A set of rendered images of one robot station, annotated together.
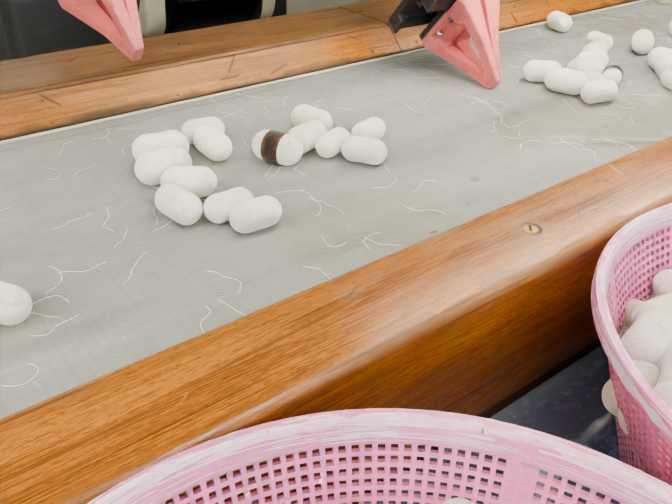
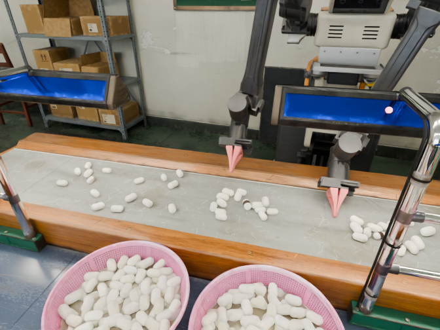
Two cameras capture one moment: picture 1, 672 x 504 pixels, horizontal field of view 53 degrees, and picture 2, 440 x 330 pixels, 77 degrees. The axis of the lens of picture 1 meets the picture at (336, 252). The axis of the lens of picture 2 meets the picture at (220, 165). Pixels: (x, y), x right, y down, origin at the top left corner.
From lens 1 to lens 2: 0.51 m
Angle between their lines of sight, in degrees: 44
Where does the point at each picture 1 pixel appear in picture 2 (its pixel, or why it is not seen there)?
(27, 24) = (283, 128)
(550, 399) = not seen: hidden behind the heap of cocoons
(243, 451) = (161, 248)
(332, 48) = (306, 182)
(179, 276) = (198, 220)
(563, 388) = not seen: hidden behind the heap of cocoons
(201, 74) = (262, 176)
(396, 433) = (177, 260)
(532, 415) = not seen: hidden behind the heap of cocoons
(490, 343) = (223, 266)
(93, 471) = (148, 238)
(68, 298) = (182, 213)
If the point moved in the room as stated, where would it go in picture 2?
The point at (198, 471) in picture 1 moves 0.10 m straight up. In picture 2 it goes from (155, 246) to (150, 213)
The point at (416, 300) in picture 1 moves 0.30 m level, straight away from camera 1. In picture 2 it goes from (209, 248) to (306, 207)
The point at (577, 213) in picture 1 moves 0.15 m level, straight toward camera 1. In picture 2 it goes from (264, 256) to (198, 272)
